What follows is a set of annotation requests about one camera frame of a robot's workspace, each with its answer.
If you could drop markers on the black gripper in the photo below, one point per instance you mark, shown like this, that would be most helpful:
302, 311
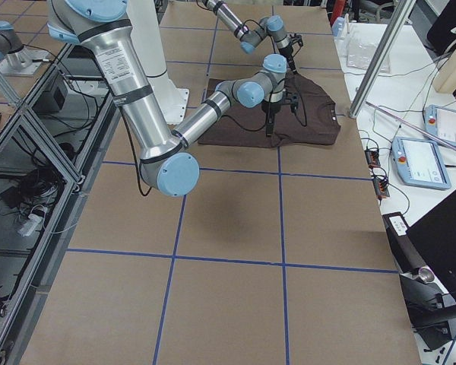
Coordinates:
272, 108
287, 54

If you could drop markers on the dark brown t-shirt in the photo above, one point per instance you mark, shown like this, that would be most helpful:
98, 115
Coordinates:
307, 117

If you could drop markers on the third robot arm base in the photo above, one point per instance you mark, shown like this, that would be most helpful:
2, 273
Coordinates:
16, 59

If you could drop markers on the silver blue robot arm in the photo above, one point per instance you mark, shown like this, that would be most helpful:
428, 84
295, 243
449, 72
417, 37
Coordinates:
247, 26
104, 27

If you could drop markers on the clear plastic sheet board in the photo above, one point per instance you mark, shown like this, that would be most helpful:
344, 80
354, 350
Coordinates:
359, 52

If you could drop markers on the near teach pendant tablet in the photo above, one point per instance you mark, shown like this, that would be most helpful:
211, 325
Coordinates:
419, 163

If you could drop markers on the teach pendant tablet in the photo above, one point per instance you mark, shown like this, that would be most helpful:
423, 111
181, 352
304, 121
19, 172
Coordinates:
441, 122
419, 163

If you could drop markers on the far teach pendant tablet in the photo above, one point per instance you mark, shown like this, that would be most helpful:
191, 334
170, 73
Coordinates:
441, 122

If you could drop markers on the reacher grabber stick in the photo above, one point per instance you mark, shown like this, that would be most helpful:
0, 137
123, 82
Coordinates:
412, 126

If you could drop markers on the black monitor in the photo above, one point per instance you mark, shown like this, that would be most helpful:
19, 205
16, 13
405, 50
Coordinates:
434, 238

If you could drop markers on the aluminium frame post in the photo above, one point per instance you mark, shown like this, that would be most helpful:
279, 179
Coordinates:
398, 19

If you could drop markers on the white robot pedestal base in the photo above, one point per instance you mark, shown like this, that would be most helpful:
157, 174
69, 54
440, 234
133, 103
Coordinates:
146, 39

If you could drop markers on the aluminium frame rack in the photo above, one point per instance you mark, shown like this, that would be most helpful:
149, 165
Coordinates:
56, 120

